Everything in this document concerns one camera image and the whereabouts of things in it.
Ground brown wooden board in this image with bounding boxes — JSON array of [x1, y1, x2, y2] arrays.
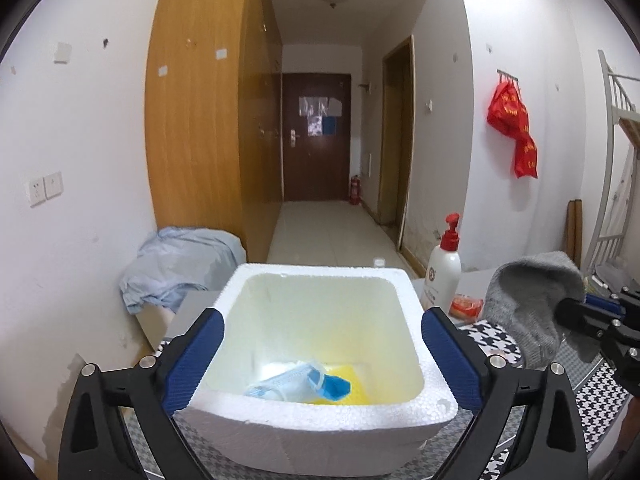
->
[[565, 200, 583, 268]]

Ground white metal bunk bed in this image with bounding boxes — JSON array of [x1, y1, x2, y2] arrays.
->
[[582, 50, 640, 281]]

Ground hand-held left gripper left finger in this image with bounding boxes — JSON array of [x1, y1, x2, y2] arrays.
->
[[57, 306, 227, 480]]

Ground yellow foam net sleeve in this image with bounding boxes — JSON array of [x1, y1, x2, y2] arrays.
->
[[300, 364, 374, 406]]

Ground red plastic bag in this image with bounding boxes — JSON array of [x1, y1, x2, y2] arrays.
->
[[486, 80, 539, 179]]

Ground wooden wardrobe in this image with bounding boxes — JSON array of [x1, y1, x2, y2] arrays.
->
[[145, 0, 283, 263]]

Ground gray sock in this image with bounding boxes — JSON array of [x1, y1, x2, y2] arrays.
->
[[484, 251, 596, 368]]

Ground black white houndstooth tablecloth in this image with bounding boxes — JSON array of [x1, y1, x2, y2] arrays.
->
[[117, 320, 636, 480]]

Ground white pump bottle red cap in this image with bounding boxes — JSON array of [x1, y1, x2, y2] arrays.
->
[[420, 212, 462, 313]]

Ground red plastic packet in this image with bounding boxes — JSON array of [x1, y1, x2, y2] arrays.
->
[[448, 296, 485, 322]]

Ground blue face mask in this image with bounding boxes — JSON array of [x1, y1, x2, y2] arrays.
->
[[307, 367, 352, 401], [245, 362, 326, 403]]

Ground dark brown entrance door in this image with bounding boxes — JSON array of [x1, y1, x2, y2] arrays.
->
[[281, 72, 352, 202]]

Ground white foam box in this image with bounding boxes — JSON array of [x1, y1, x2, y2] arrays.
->
[[172, 262, 460, 476]]

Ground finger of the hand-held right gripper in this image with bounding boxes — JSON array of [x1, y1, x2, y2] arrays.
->
[[584, 294, 626, 317], [552, 297, 623, 346]]

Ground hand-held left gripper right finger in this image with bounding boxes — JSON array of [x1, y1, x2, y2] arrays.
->
[[421, 306, 590, 480]]

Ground light blue crumpled cloth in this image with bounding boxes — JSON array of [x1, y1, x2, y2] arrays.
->
[[119, 227, 247, 315]]

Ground white paper notice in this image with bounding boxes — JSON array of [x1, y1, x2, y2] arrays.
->
[[299, 95, 343, 137]]

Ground white wall socket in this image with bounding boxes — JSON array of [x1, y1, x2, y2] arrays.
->
[[26, 176, 46, 207]]

